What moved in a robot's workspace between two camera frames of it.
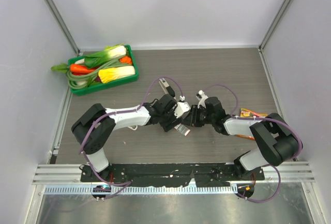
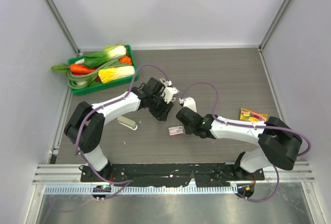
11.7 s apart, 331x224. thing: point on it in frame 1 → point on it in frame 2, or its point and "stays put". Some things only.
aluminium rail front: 296,171 stays put
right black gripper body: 204,117 → 189,130
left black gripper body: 169,120 → 159,107
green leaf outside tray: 62,68 stays put
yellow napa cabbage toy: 106,75 stays put
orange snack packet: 248,113 stays put
